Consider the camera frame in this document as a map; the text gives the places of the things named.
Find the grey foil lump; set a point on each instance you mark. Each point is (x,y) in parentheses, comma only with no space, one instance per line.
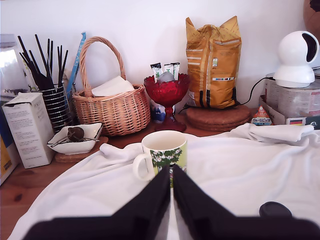
(166,77)

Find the metal tea infuser tongs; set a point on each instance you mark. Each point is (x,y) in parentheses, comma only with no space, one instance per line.
(75,133)

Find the round cork trivet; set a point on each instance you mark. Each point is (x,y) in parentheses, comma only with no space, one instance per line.
(220,127)
(217,115)

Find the blue white paper stick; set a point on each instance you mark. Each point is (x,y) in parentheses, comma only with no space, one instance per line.
(76,62)

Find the white folded napkin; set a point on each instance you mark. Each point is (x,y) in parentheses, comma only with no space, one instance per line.
(112,87)

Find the white dome security camera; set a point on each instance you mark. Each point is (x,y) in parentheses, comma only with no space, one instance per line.
(295,60)

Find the white cardboard tray box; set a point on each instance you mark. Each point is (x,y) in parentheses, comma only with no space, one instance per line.
(282,118)

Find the grey coffee capsule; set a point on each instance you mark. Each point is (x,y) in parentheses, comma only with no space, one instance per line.
(275,210)

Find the blue white ceramic mug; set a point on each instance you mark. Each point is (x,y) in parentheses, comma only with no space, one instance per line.
(157,112)

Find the yellow coffee bag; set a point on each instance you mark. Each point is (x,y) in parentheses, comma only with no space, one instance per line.
(212,70)

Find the black chopstick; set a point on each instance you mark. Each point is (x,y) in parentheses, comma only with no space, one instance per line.
(64,65)
(49,57)
(32,60)
(42,55)
(58,67)
(61,65)
(36,67)

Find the clear white plastic bag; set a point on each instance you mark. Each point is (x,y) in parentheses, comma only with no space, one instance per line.
(12,67)

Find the green floral coffee mug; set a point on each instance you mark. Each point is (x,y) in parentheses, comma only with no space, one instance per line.
(162,147)

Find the black green white sachet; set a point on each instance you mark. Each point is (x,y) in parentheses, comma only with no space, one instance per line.
(156,71)
(168,68)
(176,70)

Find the white square dish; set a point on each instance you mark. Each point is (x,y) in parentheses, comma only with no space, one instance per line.
(75,147)

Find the yellow blue box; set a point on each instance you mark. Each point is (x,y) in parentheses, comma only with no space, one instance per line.
(6,155)

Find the white carton box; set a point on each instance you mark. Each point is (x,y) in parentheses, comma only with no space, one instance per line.
(27,130)

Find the triangular red snack packet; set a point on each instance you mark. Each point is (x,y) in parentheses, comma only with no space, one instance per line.
(261,117)

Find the white cloth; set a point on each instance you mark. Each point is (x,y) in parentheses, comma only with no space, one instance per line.
(237,170)

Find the red glass goblet bowl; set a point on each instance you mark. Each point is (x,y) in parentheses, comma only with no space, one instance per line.
(166,92)

